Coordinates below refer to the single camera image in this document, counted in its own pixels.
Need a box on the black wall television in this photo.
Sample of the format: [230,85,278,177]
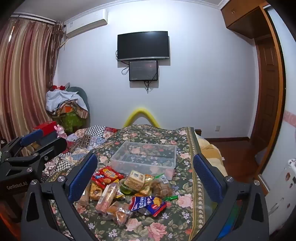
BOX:
[117,31,170,62]

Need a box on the cream duvet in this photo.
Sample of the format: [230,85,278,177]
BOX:
[194,130,228,179]

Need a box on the clear bread packet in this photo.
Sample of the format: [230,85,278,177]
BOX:
[112,209,130,227]
[107,201,127,214]

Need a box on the white sticker-covered appliance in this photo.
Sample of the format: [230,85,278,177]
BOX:
[265,158,296,235]

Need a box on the clear bag of brown cookies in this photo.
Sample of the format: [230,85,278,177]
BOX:
[150,175,173,199]

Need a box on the blue and red snack packet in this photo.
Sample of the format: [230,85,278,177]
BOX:
[128,195,167,217]

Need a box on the patchwork quilt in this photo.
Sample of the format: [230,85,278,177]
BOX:
[41,125,119,186]

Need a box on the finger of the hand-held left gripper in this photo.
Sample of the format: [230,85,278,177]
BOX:
[0,129,45,160]
[6,137,68,171]

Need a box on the beige cracker packet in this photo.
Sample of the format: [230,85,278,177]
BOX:
[125,170,146,192]

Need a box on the white air conditioner pipe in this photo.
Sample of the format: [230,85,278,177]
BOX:
[60,34,69,51]

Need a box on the grey-green cushion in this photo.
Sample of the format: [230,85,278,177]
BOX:
[69,86,91,127]

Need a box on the red box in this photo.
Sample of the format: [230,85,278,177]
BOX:
[32,120,59,140]

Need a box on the green jelly cup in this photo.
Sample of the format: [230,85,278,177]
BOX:
[120,183,135,195]

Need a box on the clear plastic box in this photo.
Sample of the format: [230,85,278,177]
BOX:
[110,141,178,181]

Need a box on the red biscuit packet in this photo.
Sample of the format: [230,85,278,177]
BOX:
[91,166,125,191]

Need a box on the striped brown curtain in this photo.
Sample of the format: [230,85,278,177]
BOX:
[0,14,64,142]

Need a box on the wooden overhead cabinet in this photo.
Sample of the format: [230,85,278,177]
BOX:
[220,0,269,39]

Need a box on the pink wall sticker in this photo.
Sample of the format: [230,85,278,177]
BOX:
[284,111,296,128]

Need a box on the yellow pastry packet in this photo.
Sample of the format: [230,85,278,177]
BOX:
[89,182,103,201]

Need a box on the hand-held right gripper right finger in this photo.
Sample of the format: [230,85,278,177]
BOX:
[193,153,270,241]

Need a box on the brown wooden door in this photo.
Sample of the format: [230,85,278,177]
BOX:
[248,34,282,168]

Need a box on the floral dark green blanket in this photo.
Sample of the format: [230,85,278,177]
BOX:
[46,124,223,241]

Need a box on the white air conditioner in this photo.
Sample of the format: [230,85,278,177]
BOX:
[62,9,109,38]

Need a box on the pink wafer packet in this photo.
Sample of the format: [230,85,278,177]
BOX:
[95,183,122,213]

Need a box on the small yellow snack packet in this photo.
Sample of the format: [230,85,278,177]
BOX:
[138,185,153,197]

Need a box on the pink plush toy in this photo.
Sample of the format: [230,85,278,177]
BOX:
[53,124,68,140]

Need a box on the small black wall screen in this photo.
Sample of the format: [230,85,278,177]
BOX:
[129,60,159,82]

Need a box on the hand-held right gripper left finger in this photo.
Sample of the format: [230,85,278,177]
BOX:
[20,153,99,241]

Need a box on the yellow foam noodle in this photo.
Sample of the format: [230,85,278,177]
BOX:
[123,107,160,128]

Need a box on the green patterned cloth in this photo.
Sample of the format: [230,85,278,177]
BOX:
[60,112,82,133]

